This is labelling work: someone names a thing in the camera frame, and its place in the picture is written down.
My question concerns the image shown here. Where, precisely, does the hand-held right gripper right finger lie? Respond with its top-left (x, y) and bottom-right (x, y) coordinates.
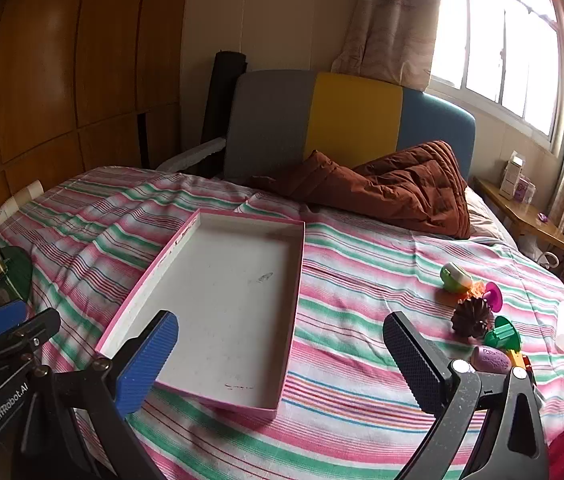
top-left (383, 311), bottom-right (550, 480)

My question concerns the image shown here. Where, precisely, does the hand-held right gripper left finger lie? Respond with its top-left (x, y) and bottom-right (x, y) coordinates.
top-left (12, 310), bottom-right (180, 480)

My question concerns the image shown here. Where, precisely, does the brown scalloped stand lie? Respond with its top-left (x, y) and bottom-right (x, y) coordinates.
top-left (451, 296), bottom-right (494, 342)

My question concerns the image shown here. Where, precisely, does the purple egg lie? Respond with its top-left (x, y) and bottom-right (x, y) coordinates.
top-left (472, 345), bottom-right (510, 375)

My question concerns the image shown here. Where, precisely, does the green plastic spool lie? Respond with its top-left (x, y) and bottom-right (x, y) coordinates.
top-left (483, 315), bottom-right (524, 351)

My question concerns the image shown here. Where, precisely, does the pink-rimmed white tray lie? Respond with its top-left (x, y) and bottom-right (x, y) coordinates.
top-left (96, 208), bottom-right (306, 422)

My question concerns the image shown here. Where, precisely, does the green white toy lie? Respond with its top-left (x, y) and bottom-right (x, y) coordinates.
top-left (439, 262), bottom-right (472, 292)

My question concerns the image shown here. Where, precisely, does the magenta plastic spool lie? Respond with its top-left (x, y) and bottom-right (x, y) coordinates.
top-left (482, 281), bottom-right (505, 313)

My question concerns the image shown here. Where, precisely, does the striped bedsheet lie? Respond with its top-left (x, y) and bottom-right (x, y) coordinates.
top-left (0, 165), bottom-right (564, 480)

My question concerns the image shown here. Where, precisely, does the white pillow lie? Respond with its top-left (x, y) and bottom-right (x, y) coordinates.
top-left (464, 187), bottom-right (518, 248)

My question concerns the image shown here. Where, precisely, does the brown quilted blanket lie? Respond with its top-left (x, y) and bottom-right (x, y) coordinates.
top-left (252, 140), bottom-right (473, 240)

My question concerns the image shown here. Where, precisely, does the wooden bedside table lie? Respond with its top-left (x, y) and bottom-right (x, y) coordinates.
top-left (474, 176), bottom-right (564, 253)

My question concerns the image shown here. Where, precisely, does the white carton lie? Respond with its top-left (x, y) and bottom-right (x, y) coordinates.
top-left (499, 151), bottom-right (527, 198)

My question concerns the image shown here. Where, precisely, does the grey yellow blue headboard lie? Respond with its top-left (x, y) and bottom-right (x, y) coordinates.
top-left (224, 70), bottom-right (478, 186)

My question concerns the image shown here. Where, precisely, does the wooden wardrobe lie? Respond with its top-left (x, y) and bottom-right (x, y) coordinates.
top-left (0, 0), bottom-right (193, 241)

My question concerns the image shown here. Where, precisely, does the black rolled mat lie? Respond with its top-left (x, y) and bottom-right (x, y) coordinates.
top-left (201, 50), bottom-right (249, 151)

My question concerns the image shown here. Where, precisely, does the window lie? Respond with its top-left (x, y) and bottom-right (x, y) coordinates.
top-left (429, 0), bottom-right (564, 151)

